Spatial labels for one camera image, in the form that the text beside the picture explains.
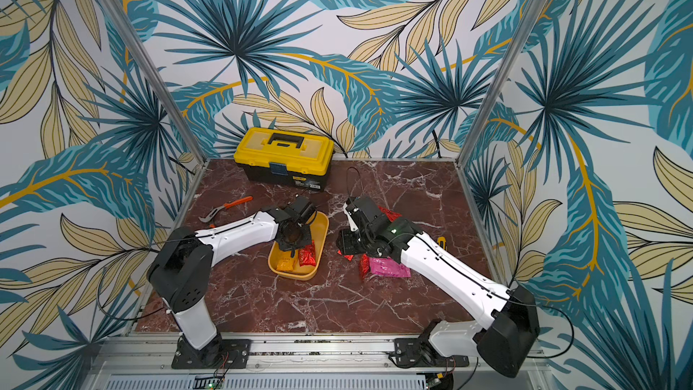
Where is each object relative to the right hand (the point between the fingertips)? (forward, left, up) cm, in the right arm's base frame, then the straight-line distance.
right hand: (342, 241), depth 76 cm
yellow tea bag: (0, +18, -13) cm, 22 cm away
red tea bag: (+3, -2, -18) cm, 18 cm away
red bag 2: (-2, -7, -14) cm, 15 cm away
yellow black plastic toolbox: (+35, +17, -1) cm, 39 cm away
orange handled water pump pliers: (+25, +44, -17) cm, 53 cm away
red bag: (+2, +11, -14) cm, 18 cm away
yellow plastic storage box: (+12, +8, -15) cm, 21 cm away
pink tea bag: (-1, -15, -16) cm, 22 cm away
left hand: (+6, +13, -13) cm, 20 cm away
